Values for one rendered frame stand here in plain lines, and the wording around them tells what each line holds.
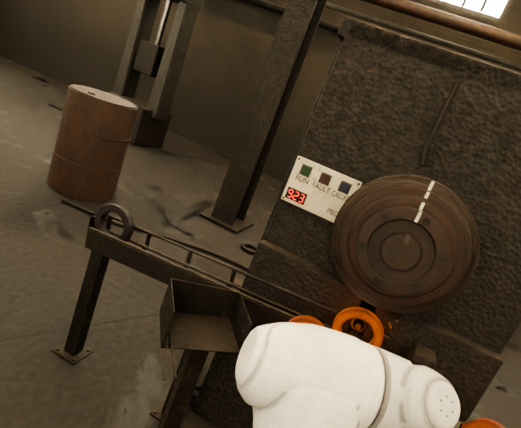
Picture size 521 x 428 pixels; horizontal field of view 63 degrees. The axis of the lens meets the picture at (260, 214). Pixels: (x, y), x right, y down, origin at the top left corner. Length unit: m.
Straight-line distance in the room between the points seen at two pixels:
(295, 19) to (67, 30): 6.93
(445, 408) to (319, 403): 0.18
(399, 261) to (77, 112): 3.02
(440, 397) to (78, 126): 3.51
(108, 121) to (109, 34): 6.08
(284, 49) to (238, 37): 4.16
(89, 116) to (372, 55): 2.66
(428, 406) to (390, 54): 1.24
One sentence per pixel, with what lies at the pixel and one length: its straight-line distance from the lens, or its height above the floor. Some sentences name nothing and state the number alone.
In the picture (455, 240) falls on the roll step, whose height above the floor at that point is 1.21.
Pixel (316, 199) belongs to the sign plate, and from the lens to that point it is 1.64.
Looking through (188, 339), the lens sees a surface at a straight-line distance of 1.48.
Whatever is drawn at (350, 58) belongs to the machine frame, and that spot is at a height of 1.63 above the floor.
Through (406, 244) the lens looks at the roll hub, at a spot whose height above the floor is 1.14.
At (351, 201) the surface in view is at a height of 1.18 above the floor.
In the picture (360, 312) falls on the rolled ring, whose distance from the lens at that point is 1.59.
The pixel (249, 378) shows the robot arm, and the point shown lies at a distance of 0.62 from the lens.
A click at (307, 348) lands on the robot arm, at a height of 1.13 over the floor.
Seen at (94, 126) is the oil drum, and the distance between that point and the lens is 3.80.
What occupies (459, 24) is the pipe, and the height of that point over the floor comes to 3.17.
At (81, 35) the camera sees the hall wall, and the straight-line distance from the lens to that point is 10.22.
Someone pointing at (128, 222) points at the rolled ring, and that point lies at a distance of 1.87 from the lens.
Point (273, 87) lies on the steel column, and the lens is 4.22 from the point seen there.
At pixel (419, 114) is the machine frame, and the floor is 1.53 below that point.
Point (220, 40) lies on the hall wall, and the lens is 8.49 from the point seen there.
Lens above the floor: 1.43
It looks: 16 degrees down
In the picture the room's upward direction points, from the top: 21 degrees clockwise
